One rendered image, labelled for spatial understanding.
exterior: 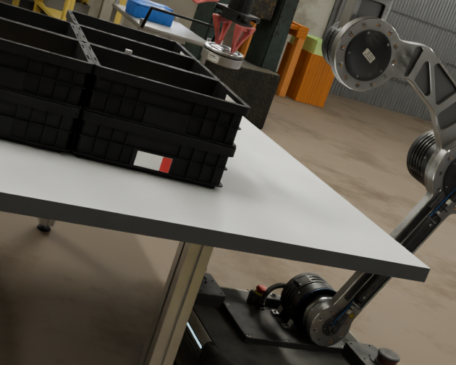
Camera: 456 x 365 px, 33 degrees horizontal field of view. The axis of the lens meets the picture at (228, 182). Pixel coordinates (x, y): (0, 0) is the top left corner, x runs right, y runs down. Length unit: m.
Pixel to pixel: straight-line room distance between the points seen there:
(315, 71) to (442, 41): 3.16
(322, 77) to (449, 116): 7.02
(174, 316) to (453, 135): 1.02
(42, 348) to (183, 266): 0.81
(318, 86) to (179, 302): 7.65
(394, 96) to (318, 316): 9.50
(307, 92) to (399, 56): 7.12
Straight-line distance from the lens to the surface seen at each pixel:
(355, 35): 2.11
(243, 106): 1.92
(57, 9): 8.09
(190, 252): 1.76
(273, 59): 6.79
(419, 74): 2.25
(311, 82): 9.28
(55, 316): 2.65
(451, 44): 12.05
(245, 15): 1.90
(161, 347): 1.87
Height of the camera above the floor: 1.24
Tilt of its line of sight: 15 degrees down
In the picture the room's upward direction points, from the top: 19 degrees clockwise
